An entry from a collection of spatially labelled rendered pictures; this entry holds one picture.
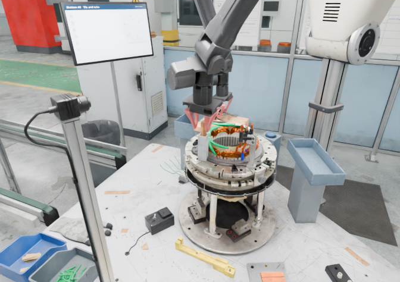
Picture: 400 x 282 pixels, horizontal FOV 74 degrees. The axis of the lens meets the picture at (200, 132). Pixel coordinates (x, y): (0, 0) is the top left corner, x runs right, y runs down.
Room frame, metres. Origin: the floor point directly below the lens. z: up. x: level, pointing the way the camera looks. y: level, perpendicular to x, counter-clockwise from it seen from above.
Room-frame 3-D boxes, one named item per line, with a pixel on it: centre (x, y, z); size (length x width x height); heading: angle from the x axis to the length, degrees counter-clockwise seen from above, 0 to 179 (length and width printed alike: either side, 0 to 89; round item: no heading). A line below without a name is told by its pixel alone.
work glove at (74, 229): (0.74, 0.45, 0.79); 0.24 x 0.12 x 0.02; 67
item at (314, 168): (0.82, -0.41, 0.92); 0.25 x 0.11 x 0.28; 1
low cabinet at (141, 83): (3.34, 0.99, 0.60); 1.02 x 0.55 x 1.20; 67
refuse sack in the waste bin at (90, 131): (2.12, 0.92, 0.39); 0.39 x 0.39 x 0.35
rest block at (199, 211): (0.78, 0.01, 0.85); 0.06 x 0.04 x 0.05; 21
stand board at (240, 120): (1.11, -0.10, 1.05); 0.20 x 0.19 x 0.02; 65
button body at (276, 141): (1.04, -0.31, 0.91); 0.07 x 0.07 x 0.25; 47
